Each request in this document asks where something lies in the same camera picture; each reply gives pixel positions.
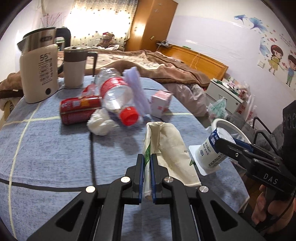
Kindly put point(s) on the white steel electric kettle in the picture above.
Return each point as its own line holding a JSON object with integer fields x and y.
{"x": 38, "y": 62}

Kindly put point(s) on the wooden wardrobe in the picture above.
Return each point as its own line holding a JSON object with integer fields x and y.
{"x": 151, "y": 24}

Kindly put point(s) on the brown blanket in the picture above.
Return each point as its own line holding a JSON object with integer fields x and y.
{"x": 152, "y": 65}

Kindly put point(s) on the clear plastic water bottle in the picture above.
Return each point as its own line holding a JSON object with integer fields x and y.
{"x": 117, "y": 96}

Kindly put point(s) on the green printed plastic bag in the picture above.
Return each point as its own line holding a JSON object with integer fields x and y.
{"x": 217, "y": 110}

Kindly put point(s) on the red drink can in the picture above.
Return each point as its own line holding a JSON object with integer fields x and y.
{"x": 79, "y": 109}

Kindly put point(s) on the right hand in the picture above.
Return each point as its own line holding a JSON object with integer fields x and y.
{"x": 262, "y": 208}

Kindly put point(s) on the white nightstand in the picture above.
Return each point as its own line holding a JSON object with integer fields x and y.
{"x": 216, "y": 91}

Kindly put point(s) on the white yogurt cup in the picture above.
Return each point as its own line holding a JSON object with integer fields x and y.
{"x": 206, "y": 156}

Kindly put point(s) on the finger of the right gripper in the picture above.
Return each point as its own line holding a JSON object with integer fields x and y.
{"x": 227, "y": 148}
{"x": 251, "y": 151}

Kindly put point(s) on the purple ribbed plastic cup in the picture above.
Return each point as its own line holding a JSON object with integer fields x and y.
{"x": 132, "y": 78}

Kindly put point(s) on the heart pattern curtain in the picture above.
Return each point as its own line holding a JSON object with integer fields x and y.
{"x": 88, "y": 21}

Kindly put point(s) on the grey cushioned chair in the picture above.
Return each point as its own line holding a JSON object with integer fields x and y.
{"x": 266, "y": 139}

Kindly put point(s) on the teddy bear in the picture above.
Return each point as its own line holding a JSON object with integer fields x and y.
{"x": 106, "y": 40}

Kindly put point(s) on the wooden headboard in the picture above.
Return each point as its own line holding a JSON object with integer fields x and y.
{"x": 209, "y": 66}

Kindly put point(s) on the clear red torn wrapper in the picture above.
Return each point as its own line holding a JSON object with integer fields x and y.
{"x": 91, "y": 89}

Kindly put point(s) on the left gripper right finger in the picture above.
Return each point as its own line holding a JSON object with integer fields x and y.
{"x": 160, "y": 194}

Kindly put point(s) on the white paper food bag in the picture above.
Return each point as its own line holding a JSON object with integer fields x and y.
{"x": 164, "y": 140}

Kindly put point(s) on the crumpled white tissue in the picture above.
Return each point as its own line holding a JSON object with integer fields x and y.
{"x": 100, "y": 123}

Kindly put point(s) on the pink bed sheet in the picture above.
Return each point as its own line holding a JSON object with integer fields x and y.
{"x": 191, "y": 96}

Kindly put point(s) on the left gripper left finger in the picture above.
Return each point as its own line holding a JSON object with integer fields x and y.
{"x": 133, "y": 195}

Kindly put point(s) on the strawberry milk carton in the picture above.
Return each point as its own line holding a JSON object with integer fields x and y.
{"x": 160, "y": 102}

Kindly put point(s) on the white trash bin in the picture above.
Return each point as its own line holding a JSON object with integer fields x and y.
{"x": 233, "y": 130}

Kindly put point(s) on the white brown lidded mug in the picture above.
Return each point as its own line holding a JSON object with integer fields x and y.
{"x": 74, "y": 65}

